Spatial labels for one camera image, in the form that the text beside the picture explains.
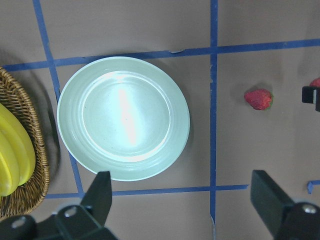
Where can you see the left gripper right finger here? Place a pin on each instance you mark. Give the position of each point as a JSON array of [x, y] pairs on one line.
[[269, 200]]

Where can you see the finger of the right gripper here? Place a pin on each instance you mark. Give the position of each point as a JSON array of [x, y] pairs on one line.
[[311, 95]]

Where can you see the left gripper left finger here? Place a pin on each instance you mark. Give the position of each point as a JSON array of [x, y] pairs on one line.
[[98, 199]]

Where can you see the red strawberry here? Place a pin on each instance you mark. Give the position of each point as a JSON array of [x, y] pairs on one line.
[[315, 83], [259, 99]]

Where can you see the light green plate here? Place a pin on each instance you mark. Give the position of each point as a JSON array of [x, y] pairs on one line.
[[123, 115]]

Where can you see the woven wicker basket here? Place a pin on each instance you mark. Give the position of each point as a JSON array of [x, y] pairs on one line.
[[30, 195]]

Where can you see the yellow banana bunch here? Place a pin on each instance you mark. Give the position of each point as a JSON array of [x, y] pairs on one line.
[[17, 154]]

